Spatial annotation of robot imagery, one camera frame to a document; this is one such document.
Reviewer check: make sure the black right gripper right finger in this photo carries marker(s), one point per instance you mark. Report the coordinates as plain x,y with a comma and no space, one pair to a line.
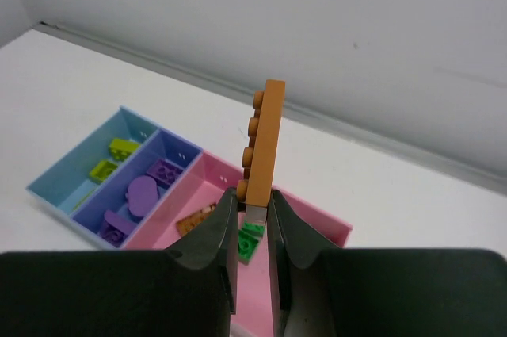
321,289

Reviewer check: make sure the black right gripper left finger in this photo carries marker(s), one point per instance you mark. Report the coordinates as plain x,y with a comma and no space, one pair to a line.
186,289

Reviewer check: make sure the orange brown lego plate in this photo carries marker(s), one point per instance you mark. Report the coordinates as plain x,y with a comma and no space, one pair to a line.
259,157
188,223

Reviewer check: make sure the dark green square lego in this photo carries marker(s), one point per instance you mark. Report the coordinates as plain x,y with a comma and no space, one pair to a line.
249,238

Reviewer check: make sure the purple decorated lego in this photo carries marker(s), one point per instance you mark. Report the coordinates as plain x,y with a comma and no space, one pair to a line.
115,229

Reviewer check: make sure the purple rounded lego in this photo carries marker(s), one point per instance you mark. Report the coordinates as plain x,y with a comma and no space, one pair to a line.
142,196

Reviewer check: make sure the purple lego plate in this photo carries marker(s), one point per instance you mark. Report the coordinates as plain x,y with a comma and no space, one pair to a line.
164,173

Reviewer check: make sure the lime green sloped lego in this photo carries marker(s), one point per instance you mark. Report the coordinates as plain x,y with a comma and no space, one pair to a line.
102,171

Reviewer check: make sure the lime green square lego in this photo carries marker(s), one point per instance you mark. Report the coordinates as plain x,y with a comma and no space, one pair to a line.
121,149

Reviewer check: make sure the large pink bin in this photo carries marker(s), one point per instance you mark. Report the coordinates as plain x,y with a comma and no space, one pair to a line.
254,308

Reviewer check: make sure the dark blue bin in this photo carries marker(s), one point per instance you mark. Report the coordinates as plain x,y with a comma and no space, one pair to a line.
116,209

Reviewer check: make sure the small pink bin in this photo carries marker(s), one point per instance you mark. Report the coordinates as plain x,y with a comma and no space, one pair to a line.
202,184

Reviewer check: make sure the light blue bin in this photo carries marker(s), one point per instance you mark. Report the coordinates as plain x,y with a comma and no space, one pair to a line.
65,185

